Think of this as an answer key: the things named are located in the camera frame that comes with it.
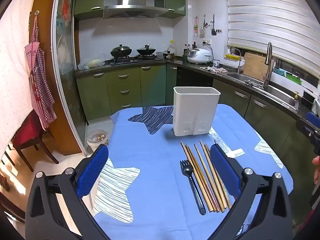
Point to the red checked apron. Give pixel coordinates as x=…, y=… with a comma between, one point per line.
x=37, y=80

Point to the black wok with lid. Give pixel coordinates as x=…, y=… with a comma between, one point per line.
x=121, y=51
x=146, y=51

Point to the small steel pot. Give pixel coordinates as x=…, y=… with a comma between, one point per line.
x=170, y=55

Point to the small curved faucet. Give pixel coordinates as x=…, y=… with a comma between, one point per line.
x=239, y=63

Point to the tall steel faucet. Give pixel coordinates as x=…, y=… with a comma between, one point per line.
x=268, y=60

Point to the row of wooden chopsticks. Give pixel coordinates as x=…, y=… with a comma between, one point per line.
x=198, y=180

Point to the steel sink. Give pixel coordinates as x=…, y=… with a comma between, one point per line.
x=282, y=97

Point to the white plastic utensil holder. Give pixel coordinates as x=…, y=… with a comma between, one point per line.
x=192, y=110

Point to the glass sliding door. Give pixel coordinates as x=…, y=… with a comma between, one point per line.
x=67, y=80

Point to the white rice cooker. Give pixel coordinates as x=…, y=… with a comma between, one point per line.
x=198, y=56

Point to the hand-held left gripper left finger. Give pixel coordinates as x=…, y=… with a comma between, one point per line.
x=92, y=172

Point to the white hanging spatula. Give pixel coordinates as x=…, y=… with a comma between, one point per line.
x=202, y=32

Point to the clear oil bottle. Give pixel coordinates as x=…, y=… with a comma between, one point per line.
x=172, y=47

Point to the white paper slip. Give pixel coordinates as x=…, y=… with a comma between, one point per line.
x=236, y=153

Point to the dark stone countertop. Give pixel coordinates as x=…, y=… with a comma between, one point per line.
x=185, y=63

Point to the green base cabinets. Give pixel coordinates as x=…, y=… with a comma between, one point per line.
x=125, y=80

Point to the white window blind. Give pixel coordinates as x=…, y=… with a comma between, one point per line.
x=262, y=12

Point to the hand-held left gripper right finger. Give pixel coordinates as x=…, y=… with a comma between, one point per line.
x=225, y=170

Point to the person's right hand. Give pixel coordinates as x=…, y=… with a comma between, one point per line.
x=317, y=173

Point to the pink hanging decoration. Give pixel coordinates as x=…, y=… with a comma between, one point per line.
x=196, y=26

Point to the white mug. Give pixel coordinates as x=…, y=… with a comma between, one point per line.
x=217, y=63

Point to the black plastic fork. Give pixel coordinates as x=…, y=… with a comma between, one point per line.
x=186, y=170

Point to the red round door decoration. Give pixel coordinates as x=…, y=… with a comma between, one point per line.
x=66, y=8

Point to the grey dish cloth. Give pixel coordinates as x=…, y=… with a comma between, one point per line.
x=252, y=83

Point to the white wall socket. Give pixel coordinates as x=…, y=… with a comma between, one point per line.
x=207, y=42

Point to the clear plastic bag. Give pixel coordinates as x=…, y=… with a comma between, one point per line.
x=93, y=63

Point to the green basin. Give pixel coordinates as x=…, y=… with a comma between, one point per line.
x=293, y=78

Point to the black gas stove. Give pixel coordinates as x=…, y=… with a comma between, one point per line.
x=136, y=60

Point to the red cushioned wooden chair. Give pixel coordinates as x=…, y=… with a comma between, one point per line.
x=30, y=127

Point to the blue star tablecloth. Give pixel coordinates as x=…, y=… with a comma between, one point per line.
x=150, y=155

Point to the person's right forearm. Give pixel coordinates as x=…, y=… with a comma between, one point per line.
x=315, y=203

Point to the black hanging spatula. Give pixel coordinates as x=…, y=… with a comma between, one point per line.
x=213, y=30

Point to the pile of pale shells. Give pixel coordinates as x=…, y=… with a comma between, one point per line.
x=213, y=69

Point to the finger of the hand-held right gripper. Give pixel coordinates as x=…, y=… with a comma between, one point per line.
x=312, y=117

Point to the yellow tray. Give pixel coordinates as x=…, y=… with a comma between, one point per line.
x=232, y=57

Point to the white trash bin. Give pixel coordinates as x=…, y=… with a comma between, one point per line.
x=96, y=142

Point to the wooden cutting board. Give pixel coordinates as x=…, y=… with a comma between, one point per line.
x=252, y=65

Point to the steel hanging ladle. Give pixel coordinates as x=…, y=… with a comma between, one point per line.
x=204, y=22

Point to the dark sauce bottle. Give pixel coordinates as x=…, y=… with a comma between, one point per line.
x=186, y=49
x=194, y=46

